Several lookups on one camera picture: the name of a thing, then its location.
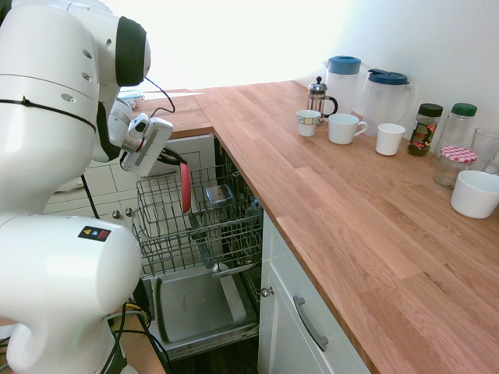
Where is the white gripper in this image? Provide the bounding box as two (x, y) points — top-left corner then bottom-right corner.
(119, 116), (188, 182)

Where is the red plastic plate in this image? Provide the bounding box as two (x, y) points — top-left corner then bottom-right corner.
(179, 161), (193, 215)

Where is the steel dishwasher door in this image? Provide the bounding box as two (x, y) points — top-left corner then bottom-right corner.
(149, 266), (261, 362)

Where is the white kitchen base cabinet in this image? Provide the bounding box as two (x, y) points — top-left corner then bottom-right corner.
(257, 210), (381, 374)
(42, 134), (218, 280)

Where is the clear glass food container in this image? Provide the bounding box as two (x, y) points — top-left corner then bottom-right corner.
(203, 184), (235, 208)

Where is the small patterned white cup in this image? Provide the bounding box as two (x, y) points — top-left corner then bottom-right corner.
(296, 109), (322, 138)

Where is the black C-clamp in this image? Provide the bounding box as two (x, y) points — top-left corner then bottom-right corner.
(130, 277), (152, 330)

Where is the glass French press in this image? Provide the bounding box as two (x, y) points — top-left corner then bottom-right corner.
(306, 76), (339, 127)

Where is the clear pitcher light blue lid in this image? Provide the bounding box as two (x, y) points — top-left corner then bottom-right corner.
(322, 55), (370, 118)

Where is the brown fibreboard mounting board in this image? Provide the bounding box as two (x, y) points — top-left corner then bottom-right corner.
(104, 311), (169, 374)

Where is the white ribbed cup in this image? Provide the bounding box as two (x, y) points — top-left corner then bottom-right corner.
(375, 122), (407, 157)

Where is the clear pitcher dark blue lid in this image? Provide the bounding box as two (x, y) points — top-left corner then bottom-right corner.
(361, 68), (416, 138)

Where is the coffee jar black lid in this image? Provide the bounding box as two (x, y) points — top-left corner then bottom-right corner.
(407, 103), (444, 157)

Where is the glass jar red checked lid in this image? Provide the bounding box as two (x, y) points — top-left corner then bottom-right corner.
(433, 145), (479, 190)

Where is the clear bottle green lid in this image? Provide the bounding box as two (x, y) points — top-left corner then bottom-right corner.
(441, 102), (479, 157)

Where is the white round bowl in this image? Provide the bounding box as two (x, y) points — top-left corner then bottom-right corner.
(450, 169), (499, 220)

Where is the clear glass tumbler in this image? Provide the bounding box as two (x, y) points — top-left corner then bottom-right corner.
(470, 127), (499, 175)

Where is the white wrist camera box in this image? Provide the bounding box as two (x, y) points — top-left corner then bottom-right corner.
(126, 113), (150, 139)

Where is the grey wire dishwasher rack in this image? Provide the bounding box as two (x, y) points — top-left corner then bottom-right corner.
(131, 163), (264, 279)

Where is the yellow cable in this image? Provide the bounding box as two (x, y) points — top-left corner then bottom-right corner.
(124, 303), (151, 324)

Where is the white mug with handle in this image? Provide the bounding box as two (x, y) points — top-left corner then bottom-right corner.
(327, 113), (369, 146)

